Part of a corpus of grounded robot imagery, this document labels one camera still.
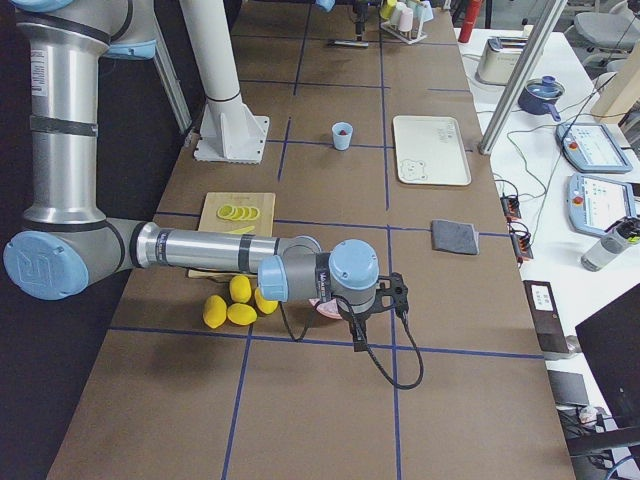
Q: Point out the black monitor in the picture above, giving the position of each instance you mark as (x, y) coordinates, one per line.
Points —
(609, 339)

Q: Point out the wooden cutting board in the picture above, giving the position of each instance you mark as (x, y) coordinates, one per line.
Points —
(262, 210)

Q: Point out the white toaster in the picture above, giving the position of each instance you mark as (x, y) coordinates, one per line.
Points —
(499, 58)

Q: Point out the grey water bottle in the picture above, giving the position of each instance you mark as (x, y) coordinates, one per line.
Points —
(620, 236)

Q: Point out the brown box with label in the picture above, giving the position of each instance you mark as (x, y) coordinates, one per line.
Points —
(547, 324)

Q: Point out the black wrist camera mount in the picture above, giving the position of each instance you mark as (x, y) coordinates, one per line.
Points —
(391, 294)

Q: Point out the grey folded cloth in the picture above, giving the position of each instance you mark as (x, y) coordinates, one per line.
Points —
(454, 237)

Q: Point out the white wire cup rack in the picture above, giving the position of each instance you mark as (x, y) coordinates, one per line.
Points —
(409, 37)

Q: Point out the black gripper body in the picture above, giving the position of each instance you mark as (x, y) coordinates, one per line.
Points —
(359, 21)
(357, 317)

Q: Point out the yellow lemon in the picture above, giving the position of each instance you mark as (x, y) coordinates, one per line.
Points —
(264, 305)
(240, 289)
(214, 311)
(241, 314)

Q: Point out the blue pot with lid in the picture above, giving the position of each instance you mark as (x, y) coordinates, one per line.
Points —
(540, 95)

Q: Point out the pink bowl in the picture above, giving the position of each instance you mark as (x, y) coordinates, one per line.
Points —
(327, 309)

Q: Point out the yellow-green plastic cup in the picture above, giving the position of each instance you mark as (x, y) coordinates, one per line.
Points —
(387, 7)

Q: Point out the teach pendant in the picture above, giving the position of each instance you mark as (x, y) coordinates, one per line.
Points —
(591, 148)
(595, 203)

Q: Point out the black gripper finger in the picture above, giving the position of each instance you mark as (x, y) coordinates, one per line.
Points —
(359, 341)
(359, 27)

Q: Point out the lemon slice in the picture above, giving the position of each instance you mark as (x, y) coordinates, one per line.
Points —
(240, 213)
(226, 212)

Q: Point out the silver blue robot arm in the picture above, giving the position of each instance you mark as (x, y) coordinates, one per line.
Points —
(327, 6)
(68, 243)

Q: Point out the aluminium frame post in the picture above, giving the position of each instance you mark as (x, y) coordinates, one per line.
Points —
(521, 73)

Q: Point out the yellow plastic knife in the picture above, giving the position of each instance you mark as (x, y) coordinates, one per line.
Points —
(243, 230)

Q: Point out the lower teach pendant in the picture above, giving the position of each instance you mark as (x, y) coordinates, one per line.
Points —
(595, 203)

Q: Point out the upper teach pendant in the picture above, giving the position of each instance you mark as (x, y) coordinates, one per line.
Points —
(591, 148)

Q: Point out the pink plastic cup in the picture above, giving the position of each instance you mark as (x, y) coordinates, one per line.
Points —
(402, 18)

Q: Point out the light blue plastic cup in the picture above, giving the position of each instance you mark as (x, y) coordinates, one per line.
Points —
(341, 143)

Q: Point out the cream bear serving tray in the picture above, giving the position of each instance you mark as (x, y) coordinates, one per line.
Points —
(430, 151)

